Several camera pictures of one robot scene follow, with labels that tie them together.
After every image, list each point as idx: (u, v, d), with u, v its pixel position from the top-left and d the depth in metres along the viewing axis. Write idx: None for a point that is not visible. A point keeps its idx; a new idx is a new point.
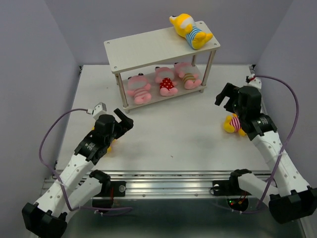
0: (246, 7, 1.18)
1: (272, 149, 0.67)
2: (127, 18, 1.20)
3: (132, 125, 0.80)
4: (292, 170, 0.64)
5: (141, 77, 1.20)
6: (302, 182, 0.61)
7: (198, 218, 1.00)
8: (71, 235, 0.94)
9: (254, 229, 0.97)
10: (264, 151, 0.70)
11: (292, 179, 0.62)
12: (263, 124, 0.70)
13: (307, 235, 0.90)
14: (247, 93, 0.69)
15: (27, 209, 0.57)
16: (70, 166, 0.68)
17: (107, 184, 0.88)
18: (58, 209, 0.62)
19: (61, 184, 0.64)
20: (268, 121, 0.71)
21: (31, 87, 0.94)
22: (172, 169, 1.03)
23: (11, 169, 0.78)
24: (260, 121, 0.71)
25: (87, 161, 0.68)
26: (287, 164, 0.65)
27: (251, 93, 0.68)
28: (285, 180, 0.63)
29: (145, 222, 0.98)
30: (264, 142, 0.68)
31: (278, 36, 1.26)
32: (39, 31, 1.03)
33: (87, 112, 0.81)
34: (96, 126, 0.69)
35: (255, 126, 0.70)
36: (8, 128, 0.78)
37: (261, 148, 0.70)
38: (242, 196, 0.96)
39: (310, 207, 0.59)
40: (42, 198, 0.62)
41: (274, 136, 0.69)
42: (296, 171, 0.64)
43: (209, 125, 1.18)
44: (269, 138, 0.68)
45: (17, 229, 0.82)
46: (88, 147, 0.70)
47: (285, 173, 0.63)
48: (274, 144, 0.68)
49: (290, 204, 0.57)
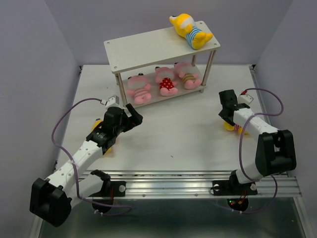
0: (246, 7, 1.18)
1: (246, 116, 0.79)
2: (128, 18, 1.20)
3: (140, 121, 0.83)
4: (263, 123, 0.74)
5: (141, 77, 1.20)
6: (272, 128, 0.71)
7: (198, 218, 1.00)
8: (71, 235, 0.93)
9: (254, 229, 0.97)
10: (241, 122, 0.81)
11: (263, 127, 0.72)
12: (238, 105, 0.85)
13: (307, 235, 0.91)
14: (223, 91, 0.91)
15: (38, 184, 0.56)
16: (81, 149, 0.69)
17: (107, 184, 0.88)
18: (68, 187, 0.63)
19: (73, 162, 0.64)
20: (243, 104, 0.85)
21: (31, 87, 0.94)
22: (172, 170, 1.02)
23: (11, 167, 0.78)
24: (236, 104, 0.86)
25: (98, 146, 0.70)
26: (258, 120, 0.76)
27: (225, 90, 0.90)
28: (258, 129, 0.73)
29: (145, 222, 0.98)
30: (239, 114, 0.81)
31: (278, 36, 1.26)
32: (39, 30, 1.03)
33: (102, 102, 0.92)
34: (106, 116, 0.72)
35: (232, 106, 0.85)
36: (8, 128, 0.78)
37: (239, 119, 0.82)
38: (242, 196, 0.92)
39: (286, 147, 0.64)
40: (54, 174, 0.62)
41: (247, 110, 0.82)
42: (267, 123, 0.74)
43: (208, 125, 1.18)
44: (243, 111, 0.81)
45: (16, 229, 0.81)
46: (99, 136, 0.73)
47: (257, 125, 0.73)
48: (247, 113, 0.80)
49: (263, 141, 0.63)
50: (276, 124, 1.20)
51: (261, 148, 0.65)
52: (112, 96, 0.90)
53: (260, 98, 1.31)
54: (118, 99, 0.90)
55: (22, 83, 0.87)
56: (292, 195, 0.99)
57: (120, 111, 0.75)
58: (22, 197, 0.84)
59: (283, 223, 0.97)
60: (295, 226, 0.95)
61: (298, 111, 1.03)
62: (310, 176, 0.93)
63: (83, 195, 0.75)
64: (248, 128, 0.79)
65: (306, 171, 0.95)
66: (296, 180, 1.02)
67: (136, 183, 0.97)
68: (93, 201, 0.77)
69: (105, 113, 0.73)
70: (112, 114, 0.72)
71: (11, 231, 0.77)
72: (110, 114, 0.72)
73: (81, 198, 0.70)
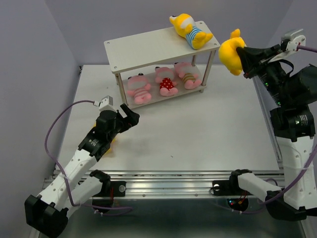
0: (246, 7, 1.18)
1: (299, 166, 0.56)
2: (128, 18, 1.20)
3: (136, 122, 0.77)
4: (310, 186, 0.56)
5: (141, 77, 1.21)
6: (314, 200, 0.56)
7: (198, 218, 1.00)
8: (71, 235, 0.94)
9: (254, 229, 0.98)
10: (287, 153, 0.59)
11: (307, 195, 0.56)
12: (302, 123, 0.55)
13: (307, 235, 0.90)
14: (308, 87, 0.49)
15: (30, 201, 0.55)
16: (73, 160, 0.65)
17: (107, 184, 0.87)
18: (62, 202, 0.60)
19: (64, 176, 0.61)
20: (308, 121, 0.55)
21: (31, 87, 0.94)
22: (172, 170, 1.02)
23: (11, 168, 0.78)
24: (298, 120, 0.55)
25: (90, 155, 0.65)
26: (307, 179, 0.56)
27: (312, 89, 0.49)
28: (298, 195, 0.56)
29: (145, 222, 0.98)
30: (292, 149, 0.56)
31: (278, 36, 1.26)
32: (38, 29, 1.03)
33: (94, 104, 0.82)
34: (98, 122, 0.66)
35: (290, 127, 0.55)
36: (9, 128, 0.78)
37: (287, 151, 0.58)
38: (242, 196, 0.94)
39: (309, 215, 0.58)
40: (46, 190, 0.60)
41: (307, 143, 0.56)
42: (314, 186, 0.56)
43: (209, 125, 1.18)
44: (300, 145, 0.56)
45: (16, 229, 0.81)
46: (92, 143, 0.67)
47: (301, 187, 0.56)
48: (303, 155, 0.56)
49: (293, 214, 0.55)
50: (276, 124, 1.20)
51: (286, 212, 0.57)
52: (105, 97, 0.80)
53: (260, 98, 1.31)
54: (113, 101, 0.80)
55: (23, 83, 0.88)
56: None
57: (113, 115, 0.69)
58: (22, 198, 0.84)
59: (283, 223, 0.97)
60: (295, 226, 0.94)
61: None
62: None
63: (82, 201, 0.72)
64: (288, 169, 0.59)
65: None
66: None
67: (135, 183, 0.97)
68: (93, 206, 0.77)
69: (97, 118, 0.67)
70: (105, 118, 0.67)
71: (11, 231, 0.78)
72: (103, 118, 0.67)
73: (79, 205, 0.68)
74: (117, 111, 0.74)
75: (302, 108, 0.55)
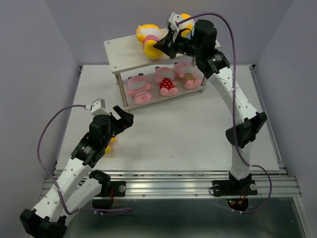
0: (246, 7, 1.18)
1: (230, 90, 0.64)
2: (127, 18, 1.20)
3: (132, 123, 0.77)
4: (244, 100, 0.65)
5: (141, 78, 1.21)
6: (252, 110, 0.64)
7: (198, 218, 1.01)
8: (72, 235, 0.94)
9: (254, 229, 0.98)
10: (218, 86, 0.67)
11: (244, 108, 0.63)
12: (217, 60, 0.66)
13: (307, 235, 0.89)
14: (204, 29, 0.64)
15: (26, 215, 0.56)
16: (66, 171, 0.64)
17: (107, 184, 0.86)
18: (57, 214, 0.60)
19: (58, 189, 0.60)
20: (222, 57, 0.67)
21: (30, 87, 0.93)
22: (172, 170, 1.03)
23: (11, 168, 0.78)
24: (214, 58, 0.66)
25: (83, 165, 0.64)
26: (240, 95, 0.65)
27: (207, 30, 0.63)
28: (239, 111, 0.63)
29: (146, 222, 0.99)
30: (219, 80, 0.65)
31: (277, 35, 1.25)
32: (38, 29, 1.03)
33: (85, 108, 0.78)
34: (91, 128, 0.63)
35: (210, 64, 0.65)
36: (8, 127, 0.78)
37: (217, 86, 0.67)
38: (242, 196, 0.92)
39: (258, 129, 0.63)
40: (41, 203, 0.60)
41: (228, 72, 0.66)
42: (247, 100, 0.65)
43: (209, 125, 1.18)
44: (223, 74, 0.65)
45: (17, 228, 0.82)
46: (85, 150, 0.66)
47: (238, 104, 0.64)
48: (229, 81, 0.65)
49: (244, 129, 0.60)
50: (275, 124, 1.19)
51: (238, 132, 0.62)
52: (96, 99, 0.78)
53: (260, 98, 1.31)
54: (105, 102, 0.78)
55: (22, 83, 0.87)
56: (292, 195, 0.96)
57: (107, 120, 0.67)
58: (22, 198, 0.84)
59: (283, 223, 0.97)
60: (295, 226, 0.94)
61: (295, 111, 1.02)
62: (307, 177, 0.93)
63: (80, 206, 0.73)
64: (224, 98, 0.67)
65: (304, 171, 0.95)
66: (296, 179, 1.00)
67: (134, 183, 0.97)
68: (92, 208, 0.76)
69: (90, 124, 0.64)
70: (98, 124, 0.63)
71: (11, 230, 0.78)
72: (96, 124, 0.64)
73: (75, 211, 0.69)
74: (110, 114, 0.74)
75: (213, 51, 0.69)
